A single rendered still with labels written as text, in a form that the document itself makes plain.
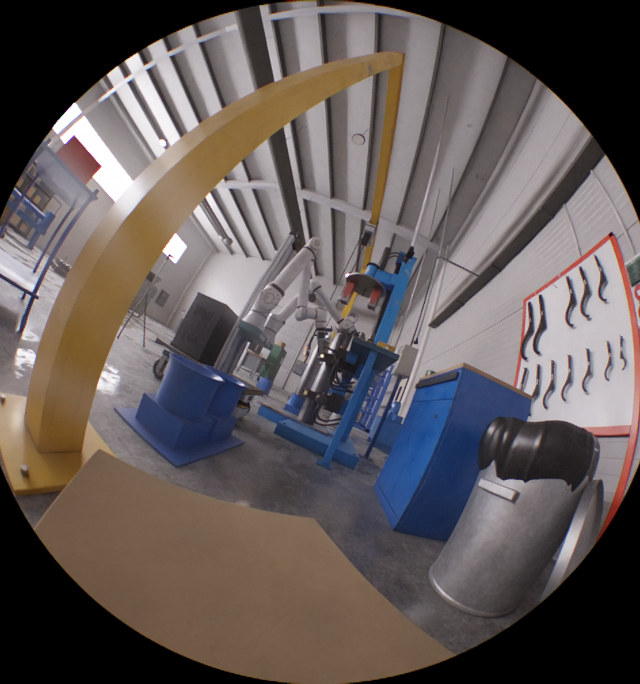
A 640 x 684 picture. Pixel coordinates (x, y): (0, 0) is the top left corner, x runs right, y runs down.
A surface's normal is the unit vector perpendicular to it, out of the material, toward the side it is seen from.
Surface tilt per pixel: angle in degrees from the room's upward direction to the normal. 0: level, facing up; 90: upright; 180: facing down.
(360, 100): 173
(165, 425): 90
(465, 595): 93
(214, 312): 90
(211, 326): 90
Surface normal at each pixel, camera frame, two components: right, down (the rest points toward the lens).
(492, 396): -0.07, -0.26
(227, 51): -0.30, 0.93
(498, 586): -0.55, -0.37
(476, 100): -0.51, 0.84
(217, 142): 0.91, 0.38
